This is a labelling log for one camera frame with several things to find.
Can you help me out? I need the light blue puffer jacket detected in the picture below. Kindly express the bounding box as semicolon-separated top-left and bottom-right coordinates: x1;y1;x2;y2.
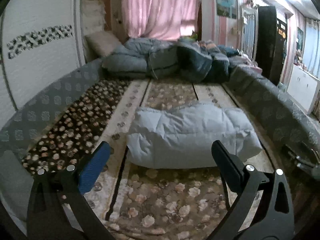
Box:
127;101;262;169

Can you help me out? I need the grey patterned bed surround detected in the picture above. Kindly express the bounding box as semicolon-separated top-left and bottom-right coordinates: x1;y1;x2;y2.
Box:
1;60;319;220

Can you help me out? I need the white cabinet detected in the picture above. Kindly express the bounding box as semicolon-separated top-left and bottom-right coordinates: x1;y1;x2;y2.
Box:
287;65;319;114

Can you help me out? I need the floral patterned bed blanket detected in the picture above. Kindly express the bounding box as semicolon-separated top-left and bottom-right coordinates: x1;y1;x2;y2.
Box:
22;79;273;239

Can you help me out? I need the blue window curtain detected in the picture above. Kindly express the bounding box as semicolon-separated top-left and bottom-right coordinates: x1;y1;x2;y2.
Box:
303;18;320;78

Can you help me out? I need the black door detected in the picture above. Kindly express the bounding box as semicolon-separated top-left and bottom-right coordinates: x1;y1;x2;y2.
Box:
255;6;287;85

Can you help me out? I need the white framed mirror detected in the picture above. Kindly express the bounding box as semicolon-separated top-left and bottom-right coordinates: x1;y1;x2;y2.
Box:
241;4;258;61

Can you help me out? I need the dark blue-grey quilt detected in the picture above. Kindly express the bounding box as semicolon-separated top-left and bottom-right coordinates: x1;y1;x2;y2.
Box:
102;37;240;83

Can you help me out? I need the beige pillow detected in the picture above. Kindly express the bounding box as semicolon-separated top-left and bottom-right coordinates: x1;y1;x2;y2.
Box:
85;31;121;57

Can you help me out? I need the white sliding wardrobe door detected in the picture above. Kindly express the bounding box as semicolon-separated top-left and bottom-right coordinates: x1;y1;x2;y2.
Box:
1;0;80;126

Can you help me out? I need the framed wedding photo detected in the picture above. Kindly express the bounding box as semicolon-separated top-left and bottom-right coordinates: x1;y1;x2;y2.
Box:
216;0;238;19

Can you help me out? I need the white stacked bedding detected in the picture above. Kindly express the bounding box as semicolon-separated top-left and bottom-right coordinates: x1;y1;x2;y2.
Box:
80;0;106;36

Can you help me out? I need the pink curtain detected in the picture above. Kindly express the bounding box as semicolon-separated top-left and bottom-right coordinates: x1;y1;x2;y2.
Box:
121;0;200;41

